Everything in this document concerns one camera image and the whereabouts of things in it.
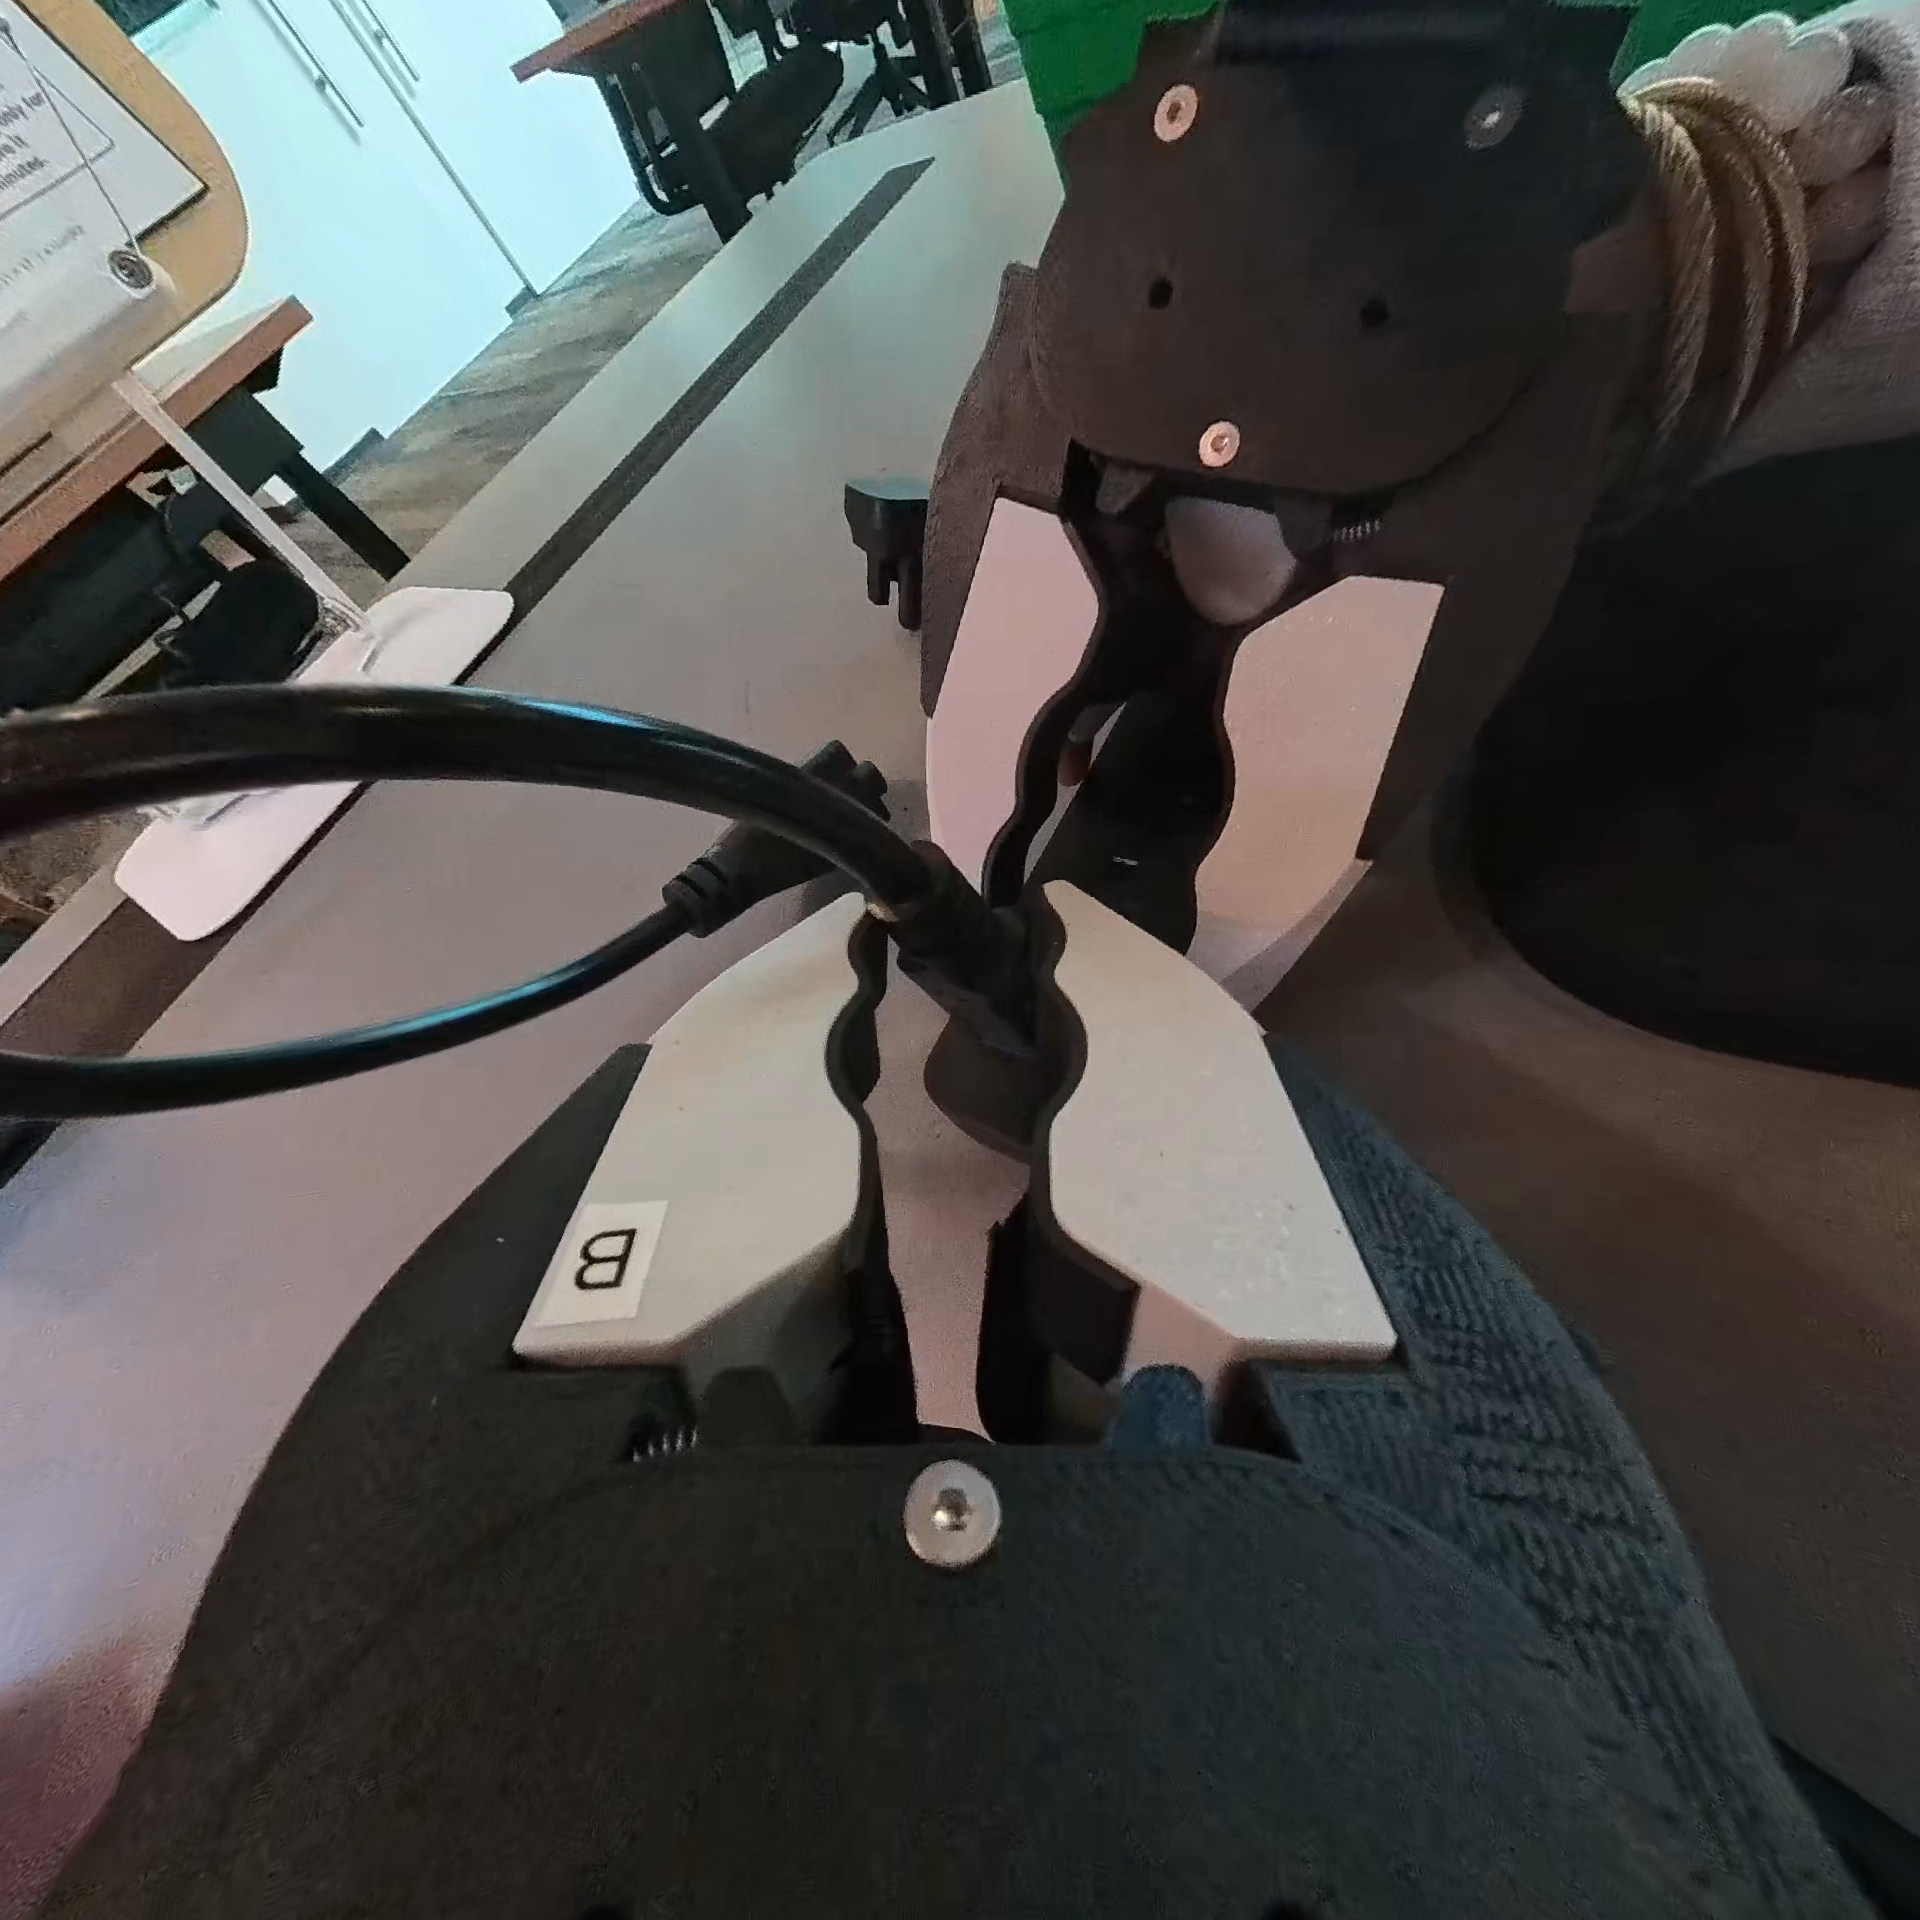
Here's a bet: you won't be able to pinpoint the green plastic bin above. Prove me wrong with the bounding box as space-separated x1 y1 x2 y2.
1002 0 1846 148

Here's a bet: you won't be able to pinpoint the black braided cord plug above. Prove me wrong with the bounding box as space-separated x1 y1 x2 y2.
841 477 935 625

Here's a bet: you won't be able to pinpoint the gold wire bracelets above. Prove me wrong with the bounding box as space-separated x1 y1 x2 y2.
1596 76 1809 483

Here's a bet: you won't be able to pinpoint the black power cord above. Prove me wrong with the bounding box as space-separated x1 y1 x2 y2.
0 682 1084 1162

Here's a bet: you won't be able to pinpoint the black office chair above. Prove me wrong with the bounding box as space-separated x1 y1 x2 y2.
711 0 991 107
636 38 850 211

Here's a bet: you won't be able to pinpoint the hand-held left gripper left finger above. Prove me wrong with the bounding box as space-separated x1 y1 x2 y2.
508 894 924 1445

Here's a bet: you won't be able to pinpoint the brown top office desk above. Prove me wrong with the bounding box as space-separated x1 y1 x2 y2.
513 0 750 243

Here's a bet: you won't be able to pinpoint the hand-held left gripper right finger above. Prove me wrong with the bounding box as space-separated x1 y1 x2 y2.
973 881 1399 1427

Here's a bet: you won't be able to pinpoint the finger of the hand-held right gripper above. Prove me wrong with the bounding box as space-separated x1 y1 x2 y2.
1183 574 1446 1006
924 497 1118 910

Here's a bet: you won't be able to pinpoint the brown top desk black frame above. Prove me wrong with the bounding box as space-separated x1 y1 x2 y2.
0 297 413 708

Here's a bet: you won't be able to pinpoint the person's right forearm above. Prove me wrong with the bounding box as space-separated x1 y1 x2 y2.
1695 0 1920 483

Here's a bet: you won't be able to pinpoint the black round fabric pad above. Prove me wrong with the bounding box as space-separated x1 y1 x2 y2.
1468 436 1920 1084

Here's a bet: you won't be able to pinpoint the white bead bracelet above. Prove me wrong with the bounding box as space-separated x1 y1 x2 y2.
1626 24 1893 190

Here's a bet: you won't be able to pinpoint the person's right hand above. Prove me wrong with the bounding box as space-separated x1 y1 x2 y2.
1161 497 1298 625

